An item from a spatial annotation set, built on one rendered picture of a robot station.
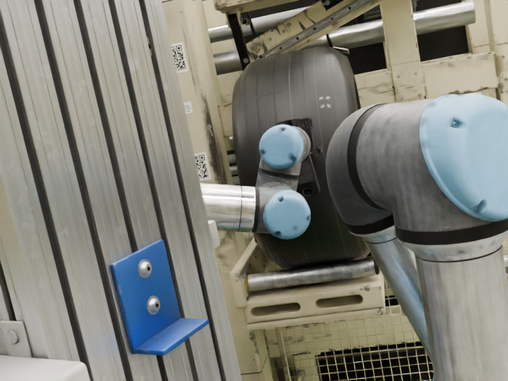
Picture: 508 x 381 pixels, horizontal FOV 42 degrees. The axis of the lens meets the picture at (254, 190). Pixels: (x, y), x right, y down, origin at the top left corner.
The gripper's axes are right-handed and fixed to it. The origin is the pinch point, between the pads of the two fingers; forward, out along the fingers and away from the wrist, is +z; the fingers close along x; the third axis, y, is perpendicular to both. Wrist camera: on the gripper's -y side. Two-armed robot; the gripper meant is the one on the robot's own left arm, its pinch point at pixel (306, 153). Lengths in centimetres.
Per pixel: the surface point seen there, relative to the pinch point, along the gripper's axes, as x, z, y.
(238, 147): 16.2, 4.3, 4.2
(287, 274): 12.6, 17.2, -30.0
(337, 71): -9.4, 11.6, 17.8
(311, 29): -1, 56, 37
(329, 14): -8, 56, 40
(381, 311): -9.4, 16.1, -42.2
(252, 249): 24.4, 34.4, -24.3
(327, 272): 2.2, 16.9, -30.8
